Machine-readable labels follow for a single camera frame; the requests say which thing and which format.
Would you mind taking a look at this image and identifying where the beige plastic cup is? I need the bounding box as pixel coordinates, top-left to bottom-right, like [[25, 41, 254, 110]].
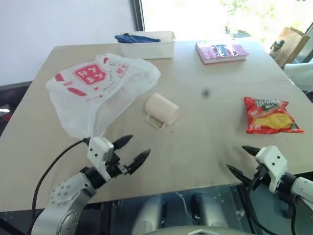
[[145, 93, 180, 129]]

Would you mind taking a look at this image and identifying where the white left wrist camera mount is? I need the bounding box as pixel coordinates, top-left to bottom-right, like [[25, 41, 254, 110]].
[[87, 137, 115, 183]]

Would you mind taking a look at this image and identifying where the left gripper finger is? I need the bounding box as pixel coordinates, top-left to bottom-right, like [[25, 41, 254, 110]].
[[113, 135, 134, 151], [127, 148, 151, 175]]

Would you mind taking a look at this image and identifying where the brown paper bag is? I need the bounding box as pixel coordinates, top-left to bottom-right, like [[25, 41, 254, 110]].
[[274, 26, 311, 69]]

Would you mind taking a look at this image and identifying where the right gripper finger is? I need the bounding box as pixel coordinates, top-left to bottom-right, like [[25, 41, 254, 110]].
[[242, 145, 260, 158], [226, 164, 253, 187]]

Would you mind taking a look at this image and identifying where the red chips packet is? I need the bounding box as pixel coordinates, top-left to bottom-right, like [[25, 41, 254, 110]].
[[243, 96, 306, 135]]

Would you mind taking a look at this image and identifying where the dark side furniture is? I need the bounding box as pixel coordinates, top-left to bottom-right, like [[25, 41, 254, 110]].
[[0, 80, 33, 138]]

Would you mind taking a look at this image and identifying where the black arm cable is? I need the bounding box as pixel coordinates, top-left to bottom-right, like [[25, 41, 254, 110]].
[[244, 187, 272, 235], [31, 138, 90, 222]]

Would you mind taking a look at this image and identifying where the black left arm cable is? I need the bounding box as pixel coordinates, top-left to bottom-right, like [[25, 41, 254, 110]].
[[31, 138, 90, 222]]

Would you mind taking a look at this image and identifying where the small black yellow object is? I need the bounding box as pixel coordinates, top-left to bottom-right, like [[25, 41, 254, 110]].
[[270, 39, 286, 52]]

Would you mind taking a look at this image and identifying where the blue cloth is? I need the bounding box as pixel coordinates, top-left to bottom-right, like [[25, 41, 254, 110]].
[[114, 33, 161, 44]]

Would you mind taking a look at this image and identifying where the white red-printed plastic bag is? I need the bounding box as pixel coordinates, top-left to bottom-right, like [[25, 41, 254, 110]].
[[45, 53, 161, 140]]

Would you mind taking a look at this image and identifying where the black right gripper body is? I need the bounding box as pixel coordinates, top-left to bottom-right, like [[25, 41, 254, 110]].
[[250, 164, 268, 191]]

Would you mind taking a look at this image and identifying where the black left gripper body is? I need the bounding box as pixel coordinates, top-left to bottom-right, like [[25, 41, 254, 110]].
[[105, 150, 129, 182]]

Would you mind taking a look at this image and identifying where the pink book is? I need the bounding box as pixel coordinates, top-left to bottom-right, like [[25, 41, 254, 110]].
[[195, 42, 250, 66]]

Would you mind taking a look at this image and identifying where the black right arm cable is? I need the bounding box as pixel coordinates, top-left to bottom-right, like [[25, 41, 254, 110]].
[[244, 187, 272, 235]]

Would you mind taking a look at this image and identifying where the white plastic storage box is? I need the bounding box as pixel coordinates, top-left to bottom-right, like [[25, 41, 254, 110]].
[[118, 31, 176, 60]]

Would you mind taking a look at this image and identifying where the black window frame post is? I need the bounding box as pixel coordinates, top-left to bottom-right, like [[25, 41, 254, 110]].
[[129, 0, 146, 32]]

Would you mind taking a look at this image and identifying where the white crumpled sheet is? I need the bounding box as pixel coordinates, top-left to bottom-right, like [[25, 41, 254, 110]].
[[283, 61, 313, 92]]

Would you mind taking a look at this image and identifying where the silver robot torso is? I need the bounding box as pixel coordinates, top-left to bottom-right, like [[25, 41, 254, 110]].
[[148, 224, 246, 235]]

